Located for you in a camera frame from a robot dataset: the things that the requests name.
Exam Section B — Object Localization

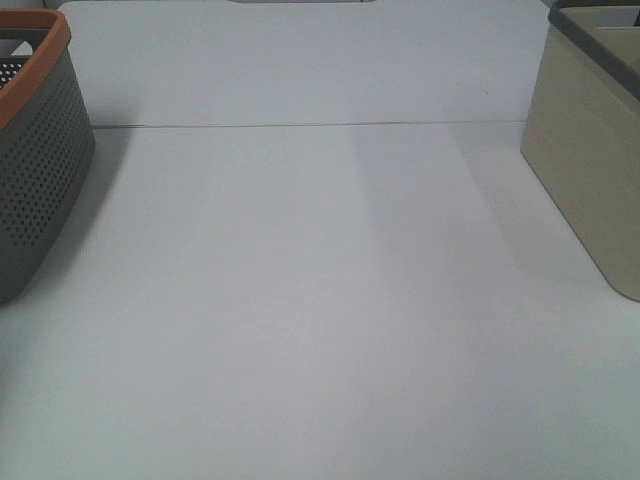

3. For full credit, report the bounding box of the beige basket grey rim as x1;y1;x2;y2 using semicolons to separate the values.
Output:
520;1;639;300

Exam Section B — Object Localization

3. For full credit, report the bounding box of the grey perforated basket orange rim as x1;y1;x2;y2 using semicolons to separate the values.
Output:
1;8;95;304

